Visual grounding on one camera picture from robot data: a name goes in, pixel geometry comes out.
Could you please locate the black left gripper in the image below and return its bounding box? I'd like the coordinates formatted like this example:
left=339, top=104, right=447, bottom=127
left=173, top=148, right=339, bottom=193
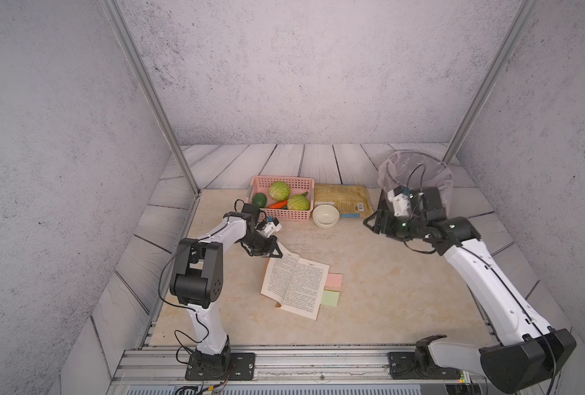
left=239, top=232, right=284, bottom=257

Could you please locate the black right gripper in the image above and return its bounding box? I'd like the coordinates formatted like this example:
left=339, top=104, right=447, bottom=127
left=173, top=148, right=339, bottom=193
left=362, top=209, right=426, bottom=242

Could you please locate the brown paperback book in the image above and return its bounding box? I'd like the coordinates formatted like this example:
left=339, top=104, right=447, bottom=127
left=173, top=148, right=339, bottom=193
left=261, top=243, right=330, bottom=320

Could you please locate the pink sticky note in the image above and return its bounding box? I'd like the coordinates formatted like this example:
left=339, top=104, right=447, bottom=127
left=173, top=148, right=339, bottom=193
left=325, top=273, right=343, bottom=290

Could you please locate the green sticky note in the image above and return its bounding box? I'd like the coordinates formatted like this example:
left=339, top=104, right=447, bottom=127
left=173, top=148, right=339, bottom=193
left=320, top=290, right=340, bottom=307

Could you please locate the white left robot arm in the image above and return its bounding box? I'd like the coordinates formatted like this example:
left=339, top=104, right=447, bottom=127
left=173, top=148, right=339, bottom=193
left=169, top=203, right=283, bottom=357

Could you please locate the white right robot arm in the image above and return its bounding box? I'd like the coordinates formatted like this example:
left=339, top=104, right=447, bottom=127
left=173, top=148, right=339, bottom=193
left=363, top=186, right=577, bottom=394

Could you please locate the black mesh trash bin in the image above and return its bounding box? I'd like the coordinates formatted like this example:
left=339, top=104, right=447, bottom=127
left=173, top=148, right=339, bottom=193
left=376, top=191, right=396, bottom=233

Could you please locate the yellow paper food bag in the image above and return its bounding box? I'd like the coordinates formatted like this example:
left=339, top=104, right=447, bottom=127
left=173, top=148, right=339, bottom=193
left=314, top=184, right=373, bottom=219

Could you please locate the orange carrot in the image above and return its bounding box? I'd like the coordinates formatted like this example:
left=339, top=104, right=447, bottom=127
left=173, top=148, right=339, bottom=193
left=269, top=200, right=289, bottom=210

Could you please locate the cream ceramic bowl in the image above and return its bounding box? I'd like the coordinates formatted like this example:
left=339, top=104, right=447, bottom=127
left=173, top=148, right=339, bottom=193
left=312, top=204, right=340, bottom=229

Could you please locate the pink plastic basket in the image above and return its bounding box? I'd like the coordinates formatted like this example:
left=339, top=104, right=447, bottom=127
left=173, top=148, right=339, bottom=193
left=249, top=175, right=316, bottom=221

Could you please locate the dark green avocado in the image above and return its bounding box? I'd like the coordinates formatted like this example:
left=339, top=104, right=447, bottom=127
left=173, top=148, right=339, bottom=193
left=251, top=193, right=268, bottom=208

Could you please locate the green cabbage front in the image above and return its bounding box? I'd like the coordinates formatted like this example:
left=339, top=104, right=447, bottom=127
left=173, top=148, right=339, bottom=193
left=287, top=193, right=311, bottom=211

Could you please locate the green cabbage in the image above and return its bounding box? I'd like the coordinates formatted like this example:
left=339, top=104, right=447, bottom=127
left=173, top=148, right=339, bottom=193
left=287, top=193, right=311, bottom=211
left=269, top=181, right=291, bottom=202

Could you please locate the green cabbage back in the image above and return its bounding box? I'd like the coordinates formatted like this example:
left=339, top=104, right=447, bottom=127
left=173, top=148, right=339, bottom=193
left=269, top=181, right=291, bottom=202

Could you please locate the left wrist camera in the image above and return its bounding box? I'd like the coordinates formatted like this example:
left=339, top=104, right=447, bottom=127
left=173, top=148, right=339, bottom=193
left=260, top=217, right=282, bottom=238

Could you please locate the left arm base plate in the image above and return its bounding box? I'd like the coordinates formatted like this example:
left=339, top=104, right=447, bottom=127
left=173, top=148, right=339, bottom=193
left=185, top=352, right=256, bottom=381

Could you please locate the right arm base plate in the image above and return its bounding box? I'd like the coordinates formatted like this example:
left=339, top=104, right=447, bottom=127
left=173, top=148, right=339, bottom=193
left=387, top=352, right=463, bottom=381

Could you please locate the aluminium front rail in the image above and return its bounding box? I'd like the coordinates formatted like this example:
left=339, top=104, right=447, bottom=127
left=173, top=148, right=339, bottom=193
left=108, top=345, right=499, bottom=394

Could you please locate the right aluminium corner post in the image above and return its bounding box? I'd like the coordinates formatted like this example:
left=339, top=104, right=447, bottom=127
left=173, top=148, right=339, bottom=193
left=442, top=0, right=539, bottom=164

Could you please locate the aluminium corner post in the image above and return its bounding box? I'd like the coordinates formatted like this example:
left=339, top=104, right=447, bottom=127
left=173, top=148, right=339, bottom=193
left=442, top=0, right=539, bottom=164
left=101, top=0, right=201, bottom=197

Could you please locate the left aluminium corner post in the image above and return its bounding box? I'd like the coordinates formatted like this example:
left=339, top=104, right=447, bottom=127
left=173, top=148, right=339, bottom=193
left=101, top=0, right=201, bottom=197

